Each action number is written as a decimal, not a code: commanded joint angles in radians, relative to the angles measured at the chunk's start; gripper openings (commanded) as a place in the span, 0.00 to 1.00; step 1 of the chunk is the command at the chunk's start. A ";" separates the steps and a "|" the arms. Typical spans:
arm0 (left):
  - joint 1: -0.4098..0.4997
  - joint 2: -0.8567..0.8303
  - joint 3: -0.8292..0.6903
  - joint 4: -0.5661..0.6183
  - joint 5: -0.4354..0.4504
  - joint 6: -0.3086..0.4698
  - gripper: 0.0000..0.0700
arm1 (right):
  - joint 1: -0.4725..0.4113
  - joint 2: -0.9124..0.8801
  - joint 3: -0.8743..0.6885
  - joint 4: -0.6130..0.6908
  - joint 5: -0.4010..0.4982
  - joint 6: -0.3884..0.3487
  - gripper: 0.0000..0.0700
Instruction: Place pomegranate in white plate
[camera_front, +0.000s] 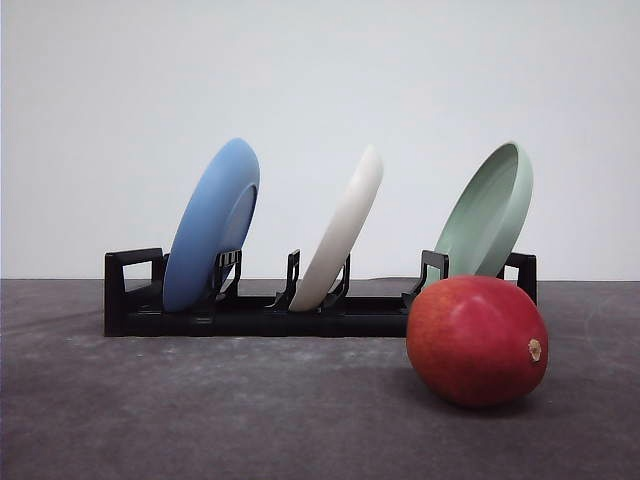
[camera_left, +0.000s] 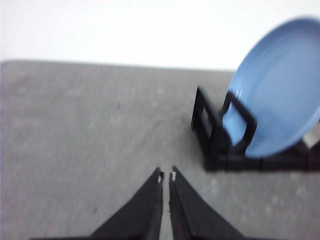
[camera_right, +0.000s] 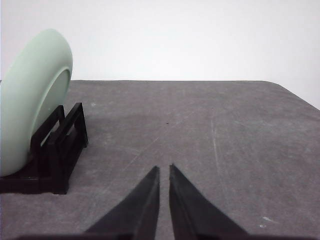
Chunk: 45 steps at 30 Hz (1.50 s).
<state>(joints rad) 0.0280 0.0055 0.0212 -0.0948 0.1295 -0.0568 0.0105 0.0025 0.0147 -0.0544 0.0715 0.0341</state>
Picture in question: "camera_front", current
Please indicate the white plate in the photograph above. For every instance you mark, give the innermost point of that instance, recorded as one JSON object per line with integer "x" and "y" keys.
{"x": 339, "y": 232}

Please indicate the red pomegranate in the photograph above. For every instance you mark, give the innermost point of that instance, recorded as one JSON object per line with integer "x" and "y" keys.
{"x": 477, "y": 341}

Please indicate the blue plate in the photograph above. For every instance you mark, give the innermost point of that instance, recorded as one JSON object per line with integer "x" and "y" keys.
{"x": 216, "y": 220}

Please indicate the green plate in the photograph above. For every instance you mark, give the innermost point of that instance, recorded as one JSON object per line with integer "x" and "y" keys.
{"x": 484, "y": 221}

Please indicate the black dish rack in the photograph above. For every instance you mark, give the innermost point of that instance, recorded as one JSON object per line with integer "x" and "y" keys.
{"x": 134, "y": 300}

